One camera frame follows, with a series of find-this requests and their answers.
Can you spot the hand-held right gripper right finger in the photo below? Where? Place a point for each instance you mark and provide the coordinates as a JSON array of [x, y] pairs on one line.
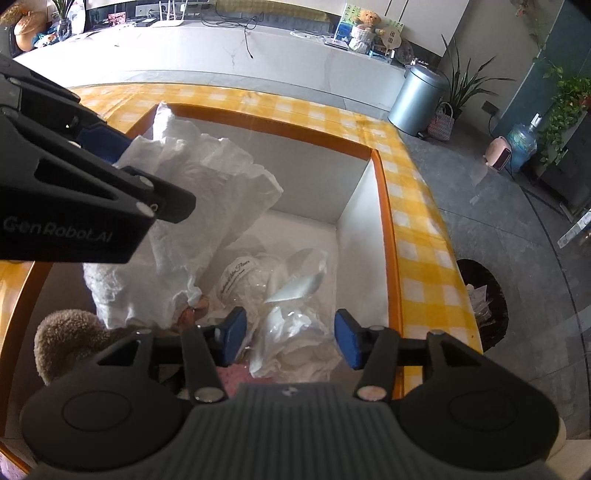
[[348, 339]]

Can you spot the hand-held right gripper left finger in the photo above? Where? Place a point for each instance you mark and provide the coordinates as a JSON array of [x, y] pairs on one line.
[[233, 334]]

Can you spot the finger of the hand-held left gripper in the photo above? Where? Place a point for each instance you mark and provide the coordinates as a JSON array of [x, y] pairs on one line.
[[104, 141], [138, 194]]

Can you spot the pink white fluffy cloth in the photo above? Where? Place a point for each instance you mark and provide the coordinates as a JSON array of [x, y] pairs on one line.
[[233, 377]]

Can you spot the white tissue paper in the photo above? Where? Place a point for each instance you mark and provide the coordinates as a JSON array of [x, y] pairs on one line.
[[194, 184]]

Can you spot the brown plush toy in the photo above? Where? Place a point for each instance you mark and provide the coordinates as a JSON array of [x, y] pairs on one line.
[[69, 341]]

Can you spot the orange cardboard box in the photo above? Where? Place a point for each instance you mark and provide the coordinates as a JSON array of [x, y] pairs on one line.
[[323, 184]]

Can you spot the clear plastic bag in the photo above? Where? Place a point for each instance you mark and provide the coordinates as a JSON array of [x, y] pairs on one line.
[[288, 286]]

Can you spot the colourful small toy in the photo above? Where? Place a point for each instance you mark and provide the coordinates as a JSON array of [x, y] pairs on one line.
[[45, 39]]

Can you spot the white marble television cabinet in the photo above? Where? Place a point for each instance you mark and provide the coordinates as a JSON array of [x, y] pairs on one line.
[[184, 55]]

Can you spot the blue glass vase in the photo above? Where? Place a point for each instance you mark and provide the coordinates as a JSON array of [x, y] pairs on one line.
[[63, 28]]

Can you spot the yellow checked tablecloth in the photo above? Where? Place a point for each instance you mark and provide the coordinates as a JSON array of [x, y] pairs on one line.
[[415, 240]]

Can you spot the small pink photo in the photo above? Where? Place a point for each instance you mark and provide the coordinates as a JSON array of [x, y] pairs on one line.
[[117, 19]]

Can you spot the acorn-shaped golden jar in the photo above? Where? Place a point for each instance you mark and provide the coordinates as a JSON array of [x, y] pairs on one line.
[[28, 30]]

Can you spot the white router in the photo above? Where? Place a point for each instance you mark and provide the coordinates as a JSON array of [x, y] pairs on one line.
[[168, 22]]

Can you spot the green leafy plant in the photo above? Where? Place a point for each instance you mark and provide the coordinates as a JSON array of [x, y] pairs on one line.
[[62, 9]]

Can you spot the black floor waste basket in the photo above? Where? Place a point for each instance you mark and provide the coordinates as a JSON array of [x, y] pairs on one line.
[[485, 286]]

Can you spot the woven basket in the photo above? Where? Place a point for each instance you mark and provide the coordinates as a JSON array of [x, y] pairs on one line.
[[441, 124]]

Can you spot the pink space heater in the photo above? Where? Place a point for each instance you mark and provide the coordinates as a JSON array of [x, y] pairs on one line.
[[498, 154]]

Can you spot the silver trash bin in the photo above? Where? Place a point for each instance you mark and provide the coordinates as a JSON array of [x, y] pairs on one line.
[[415, 99]]

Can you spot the white long carton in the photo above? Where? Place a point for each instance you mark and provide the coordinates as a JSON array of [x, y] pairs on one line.
[[575, 228]]

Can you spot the blue water bottle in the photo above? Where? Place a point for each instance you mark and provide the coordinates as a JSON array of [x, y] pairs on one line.
[[521, 143]]

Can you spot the blue green printed card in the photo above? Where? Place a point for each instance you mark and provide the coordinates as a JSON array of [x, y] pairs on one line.
[[346, 25]]

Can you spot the dark cabinet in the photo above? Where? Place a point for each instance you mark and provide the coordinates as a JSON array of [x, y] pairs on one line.
[[577, 180]]

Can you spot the brown teddy bear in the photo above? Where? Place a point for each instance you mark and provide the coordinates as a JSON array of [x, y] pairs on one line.
[[364, 30]]

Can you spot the tall potted grass plant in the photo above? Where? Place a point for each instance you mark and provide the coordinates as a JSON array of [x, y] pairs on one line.
[[466, 78]]

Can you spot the round hand fan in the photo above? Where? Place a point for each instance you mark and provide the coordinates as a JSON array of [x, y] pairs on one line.
[[391, 37]]

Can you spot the pothos plant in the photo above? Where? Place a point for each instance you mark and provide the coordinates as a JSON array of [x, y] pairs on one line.
[[565, 115]]

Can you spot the wall socket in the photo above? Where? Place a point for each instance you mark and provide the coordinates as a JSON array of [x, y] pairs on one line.
[[489, 109]]

